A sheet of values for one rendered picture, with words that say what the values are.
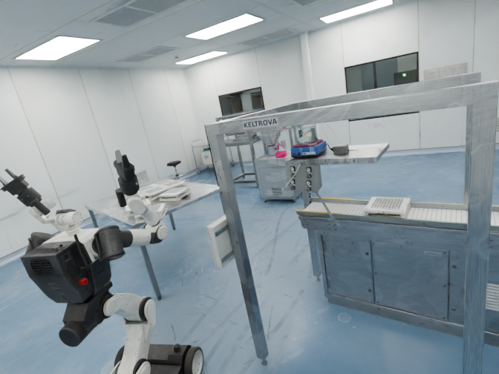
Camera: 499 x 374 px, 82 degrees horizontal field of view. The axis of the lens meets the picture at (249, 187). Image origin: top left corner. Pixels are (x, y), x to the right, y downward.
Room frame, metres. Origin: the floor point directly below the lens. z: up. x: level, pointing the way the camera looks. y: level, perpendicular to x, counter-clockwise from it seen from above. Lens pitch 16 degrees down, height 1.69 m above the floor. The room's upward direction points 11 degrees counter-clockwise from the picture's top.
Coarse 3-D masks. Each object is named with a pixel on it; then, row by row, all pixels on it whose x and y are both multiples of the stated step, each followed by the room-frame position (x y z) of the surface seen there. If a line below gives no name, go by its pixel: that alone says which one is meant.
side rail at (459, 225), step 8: (320, 216) 1.92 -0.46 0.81; (328, 216) 1.88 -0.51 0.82; (336, 216) 1.84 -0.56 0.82; (344, 216) 1.81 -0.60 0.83; (352, 216) 1.78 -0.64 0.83; (360, 216) 1.74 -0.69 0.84; (368, 216) 1.71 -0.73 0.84; (376, 216) 1.69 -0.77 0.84; (416, 224) 1.55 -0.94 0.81; (424, 224) 1.52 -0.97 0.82; (432, 224) 1.50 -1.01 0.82; (440, 224) 1.47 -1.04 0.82; (448, 224) 1.45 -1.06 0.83; (456, 224) 1.43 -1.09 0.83; (464, 224) 1.41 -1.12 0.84
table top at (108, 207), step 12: (156, 180) 4.20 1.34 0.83; (192, 192) 3.16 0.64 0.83; (204, 192) 3.06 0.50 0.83; (216, 192) 3.07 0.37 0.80; (96, 204) 3.46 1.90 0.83; (108, 204) 3.34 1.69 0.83; (156, 204) 2.96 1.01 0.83; (168, 204) 2.88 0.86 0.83; (180, 204) 2.79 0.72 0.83; (108, 216) 2.89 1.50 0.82; (120, 216) 2.78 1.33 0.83; (132, 216) 2.70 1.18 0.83; (132, 228) 2.45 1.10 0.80
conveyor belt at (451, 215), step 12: (312, 204) 2.19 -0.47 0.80; (336, 204) 2.09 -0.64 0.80; (348, 204) 2.05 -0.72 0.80; (312, 216) 1.97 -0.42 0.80; (408, 216) 1.68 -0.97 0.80; (420, 216) 1.65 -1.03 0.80; (432, 216) 1.62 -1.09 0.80; (444, 216) 1.59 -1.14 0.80; (456, 216) 1.57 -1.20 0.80; (492, 216) 1.49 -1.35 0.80; (456, 228) 1.44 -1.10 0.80
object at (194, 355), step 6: (192, 348) 1.58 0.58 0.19; (198, 348) 1.60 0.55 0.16; (186, 354) 1.54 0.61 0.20; (192, 354) 1.53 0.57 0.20; (198, 354) 1.60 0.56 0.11; (186, 360) 1.50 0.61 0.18; (192, 360) 1.50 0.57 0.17; (198, 360) 1.58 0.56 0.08; (186, 366) 1.48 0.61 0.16; (192, 366) 1.49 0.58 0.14; (198, 366) 1.57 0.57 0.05; (186, 372) 1.46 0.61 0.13; (192, 372) 1.47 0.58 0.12; (198, 372) 1.54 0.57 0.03
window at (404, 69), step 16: (368, 64) 6.33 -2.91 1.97; (384, 64) 6.18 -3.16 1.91; (400, 64) 6.03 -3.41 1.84; (416, 64) 5.89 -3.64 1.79; (352, 80) 6.51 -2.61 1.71; (368, 80) 6.34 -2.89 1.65; (384, 80) 6.19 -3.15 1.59; (400, 80) 6.04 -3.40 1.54; (416, 80) 5.90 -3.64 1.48; (416, 112) 5.90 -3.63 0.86
